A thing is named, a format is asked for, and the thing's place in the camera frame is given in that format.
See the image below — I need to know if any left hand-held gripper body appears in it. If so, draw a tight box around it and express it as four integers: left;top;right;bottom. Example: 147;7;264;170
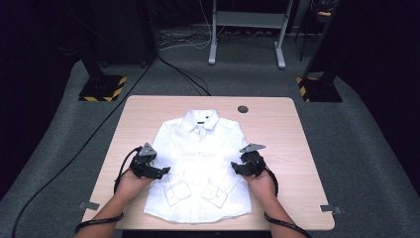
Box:
130;142;163;180

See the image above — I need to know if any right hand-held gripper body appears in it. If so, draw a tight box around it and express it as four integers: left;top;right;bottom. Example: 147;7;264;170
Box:
239;143;267;179

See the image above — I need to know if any white button-up shirt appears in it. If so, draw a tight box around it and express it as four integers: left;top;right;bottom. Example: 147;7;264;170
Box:
143;109;254;225

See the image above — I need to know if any person's left hand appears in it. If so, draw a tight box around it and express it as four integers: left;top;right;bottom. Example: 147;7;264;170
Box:
115;170;155;201

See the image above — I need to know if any person's right hand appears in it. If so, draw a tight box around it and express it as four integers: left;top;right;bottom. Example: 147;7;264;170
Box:
245;172;277;208

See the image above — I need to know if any grey tape piece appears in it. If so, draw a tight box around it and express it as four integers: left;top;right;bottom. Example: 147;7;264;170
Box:
78;200;101;212
319;204;343;215

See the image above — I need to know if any black stand with striped base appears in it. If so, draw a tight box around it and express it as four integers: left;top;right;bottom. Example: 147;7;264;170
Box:
295;0;345;104
77;0;128;103

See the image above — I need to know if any black equipment cabinet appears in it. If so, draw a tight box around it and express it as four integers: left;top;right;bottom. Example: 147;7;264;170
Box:
92;0;160;68

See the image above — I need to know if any dark metal stand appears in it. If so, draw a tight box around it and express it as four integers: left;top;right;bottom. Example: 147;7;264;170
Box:
294;0;333;62

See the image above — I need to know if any right hand-held gripper cable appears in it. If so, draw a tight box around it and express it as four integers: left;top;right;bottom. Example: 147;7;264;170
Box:
262;167;313;238

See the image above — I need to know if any hand-held gripper cable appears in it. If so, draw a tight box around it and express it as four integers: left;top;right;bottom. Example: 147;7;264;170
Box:
262;167;313;238
74;147;143;234

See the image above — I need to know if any left hand-held gripper cable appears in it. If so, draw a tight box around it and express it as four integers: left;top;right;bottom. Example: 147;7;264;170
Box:
74;147;143;234

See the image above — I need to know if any long black floor cable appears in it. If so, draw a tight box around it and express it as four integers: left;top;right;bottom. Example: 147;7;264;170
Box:
11;56;157;238

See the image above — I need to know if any thin black floor cable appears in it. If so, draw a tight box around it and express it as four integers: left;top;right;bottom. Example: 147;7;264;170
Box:
157;55;212;97

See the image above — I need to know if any white metal table frame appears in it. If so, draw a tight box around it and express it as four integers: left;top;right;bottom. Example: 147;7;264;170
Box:
207;0;295;70

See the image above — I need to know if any tangle of floor cables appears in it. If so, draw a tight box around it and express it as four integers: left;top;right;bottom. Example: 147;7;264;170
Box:
159;29;213;52

